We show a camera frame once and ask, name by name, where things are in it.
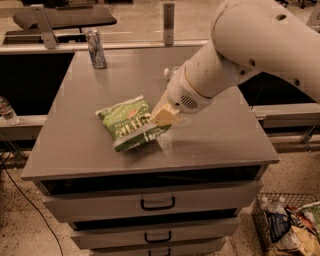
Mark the grey drawer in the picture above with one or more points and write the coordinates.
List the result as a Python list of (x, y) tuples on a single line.
[(157, 234), (152, 201), (172, 249)]

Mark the left metal bracket post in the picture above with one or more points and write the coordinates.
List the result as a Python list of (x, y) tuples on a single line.
[(44, 26)]

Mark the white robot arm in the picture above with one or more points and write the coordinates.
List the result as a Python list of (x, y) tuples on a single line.
[(247, 37)]

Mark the top grey drawer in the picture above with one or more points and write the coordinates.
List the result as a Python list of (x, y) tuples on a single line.
[(152, 201)]

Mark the silver redbull can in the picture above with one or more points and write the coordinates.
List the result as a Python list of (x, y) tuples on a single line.
[(95, 48)]

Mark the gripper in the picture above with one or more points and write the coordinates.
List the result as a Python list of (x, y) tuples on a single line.
[(181, 90)]

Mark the water bottle on left ledge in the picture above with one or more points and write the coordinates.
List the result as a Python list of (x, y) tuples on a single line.
[(7, 112)]

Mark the wire basket of snacks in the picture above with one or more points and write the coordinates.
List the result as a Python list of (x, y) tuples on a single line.
[(266, 231)]

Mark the clear plastic water bottle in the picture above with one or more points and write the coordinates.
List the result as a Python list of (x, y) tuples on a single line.
[(169, 72)]

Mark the metal bracket post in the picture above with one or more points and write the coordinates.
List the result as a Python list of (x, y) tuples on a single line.
[(168, 23), (44, 26)]

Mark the blue snack bag in basket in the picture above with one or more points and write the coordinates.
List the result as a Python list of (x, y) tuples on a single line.
[(279, 225)]

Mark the water bottle in basket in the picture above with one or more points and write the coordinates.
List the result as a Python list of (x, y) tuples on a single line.
[(275, 206)]

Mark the grey drawer cabinet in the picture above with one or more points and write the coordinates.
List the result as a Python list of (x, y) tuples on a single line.
[(74, 153)]

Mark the green jalapeno chip bag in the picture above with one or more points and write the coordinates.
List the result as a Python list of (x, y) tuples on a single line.
[(124, 122)]

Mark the bottom grey drawer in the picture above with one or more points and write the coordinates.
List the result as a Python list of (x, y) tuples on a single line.
[(172, 249)]

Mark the middle metal bracket post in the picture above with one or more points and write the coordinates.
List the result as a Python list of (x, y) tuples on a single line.
[(168, 23)]

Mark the middle grey drawer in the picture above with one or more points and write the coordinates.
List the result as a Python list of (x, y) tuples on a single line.
[(157, 234)]

